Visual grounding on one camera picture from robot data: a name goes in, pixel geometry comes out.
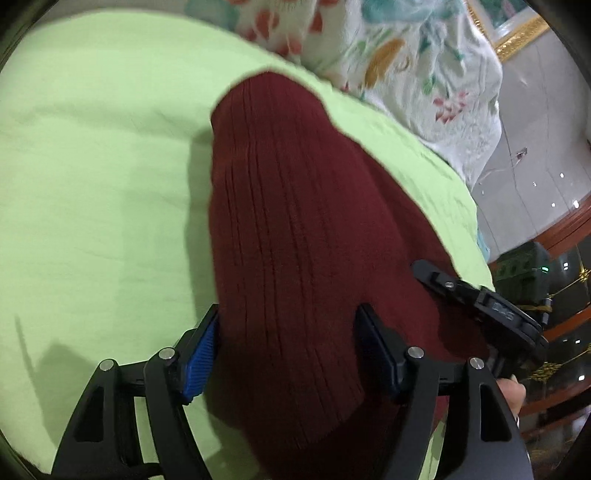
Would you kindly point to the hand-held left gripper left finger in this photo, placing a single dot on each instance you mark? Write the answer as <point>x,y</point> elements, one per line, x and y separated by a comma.
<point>201,360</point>

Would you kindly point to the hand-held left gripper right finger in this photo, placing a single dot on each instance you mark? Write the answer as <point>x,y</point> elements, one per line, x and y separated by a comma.
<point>374,341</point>

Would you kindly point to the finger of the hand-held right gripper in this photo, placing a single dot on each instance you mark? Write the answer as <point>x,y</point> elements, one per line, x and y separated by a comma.
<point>443,281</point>

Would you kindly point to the maroon hooded zip sweater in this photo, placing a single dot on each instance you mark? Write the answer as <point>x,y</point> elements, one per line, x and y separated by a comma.
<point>286,230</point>

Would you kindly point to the person's right hand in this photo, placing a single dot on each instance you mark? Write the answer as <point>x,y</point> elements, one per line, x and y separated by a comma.
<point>516,397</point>

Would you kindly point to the blue patterned bed cover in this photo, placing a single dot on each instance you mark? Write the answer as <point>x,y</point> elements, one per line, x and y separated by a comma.
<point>483,242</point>

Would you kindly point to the dark green device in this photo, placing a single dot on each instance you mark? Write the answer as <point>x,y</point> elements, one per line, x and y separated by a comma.
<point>521,267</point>

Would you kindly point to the dark wooden cabinet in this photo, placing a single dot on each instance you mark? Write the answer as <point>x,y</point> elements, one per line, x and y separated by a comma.
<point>570,332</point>

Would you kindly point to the white floral quilt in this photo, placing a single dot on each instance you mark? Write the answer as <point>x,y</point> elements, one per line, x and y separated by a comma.
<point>415,92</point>

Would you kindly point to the light green bed sheet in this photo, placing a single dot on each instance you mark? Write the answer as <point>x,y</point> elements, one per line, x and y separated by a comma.
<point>92,184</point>

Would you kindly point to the gold framed picture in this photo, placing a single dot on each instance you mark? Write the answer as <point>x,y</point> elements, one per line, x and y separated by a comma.
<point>512,41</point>

